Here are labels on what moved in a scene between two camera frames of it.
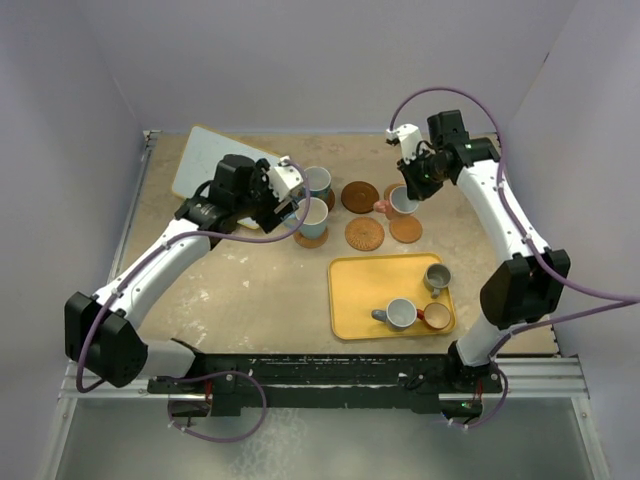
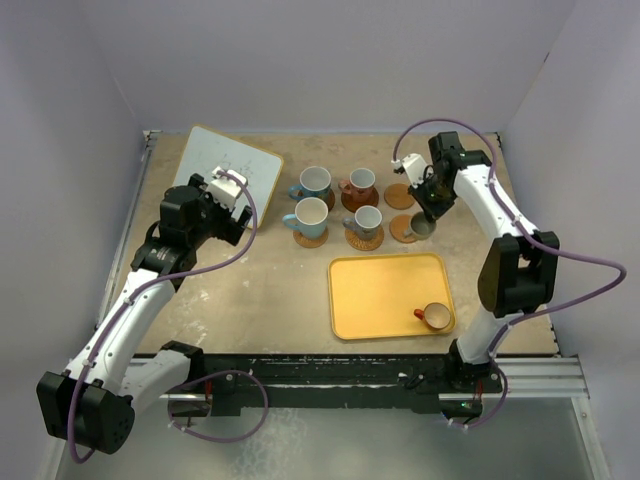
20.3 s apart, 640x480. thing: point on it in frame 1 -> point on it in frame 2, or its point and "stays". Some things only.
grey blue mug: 400,314 -> 366,222
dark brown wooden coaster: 359,196 stays
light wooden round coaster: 405,229 stays
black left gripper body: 260,203 -> 215,220
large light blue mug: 315,224 stays
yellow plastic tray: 360,284 stays
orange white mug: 400,201 -> 360,184
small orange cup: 436,315 stays
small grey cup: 436,277 -> 421,228
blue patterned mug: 319,183 stays
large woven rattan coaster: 364,234 stays
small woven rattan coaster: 310,243 stays
